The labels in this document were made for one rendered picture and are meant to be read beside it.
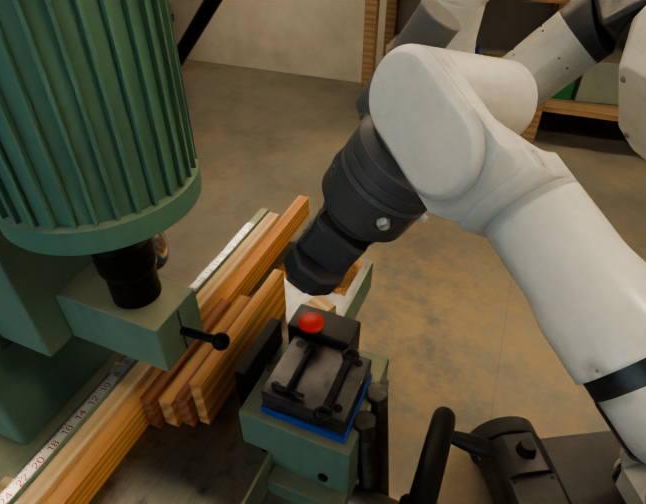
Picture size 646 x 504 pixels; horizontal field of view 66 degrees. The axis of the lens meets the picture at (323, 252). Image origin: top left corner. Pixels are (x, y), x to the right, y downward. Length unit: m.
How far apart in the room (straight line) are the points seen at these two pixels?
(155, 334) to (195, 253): 1.80
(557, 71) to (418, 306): 1.41
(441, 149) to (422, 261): 1.95
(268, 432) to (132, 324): 0.19
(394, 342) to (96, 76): 1.66
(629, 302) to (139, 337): 0.45
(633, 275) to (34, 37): 0.37
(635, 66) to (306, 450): 0.54
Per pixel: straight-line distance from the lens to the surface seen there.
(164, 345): 0.56
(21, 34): 0.37
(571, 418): 1.89
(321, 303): 0.72
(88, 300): 0.60
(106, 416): 0.64
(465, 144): 0.31
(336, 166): 0.42
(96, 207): 0.41
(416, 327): 1.98
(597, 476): 1.60
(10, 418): 0.80
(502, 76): 0.39
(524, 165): 0.32
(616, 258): 0.32
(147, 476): 0.65
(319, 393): 0.55
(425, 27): 0.39
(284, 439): 0.59
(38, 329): 0.62
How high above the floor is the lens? 1.45
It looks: 40 degrees down
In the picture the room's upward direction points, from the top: straight up
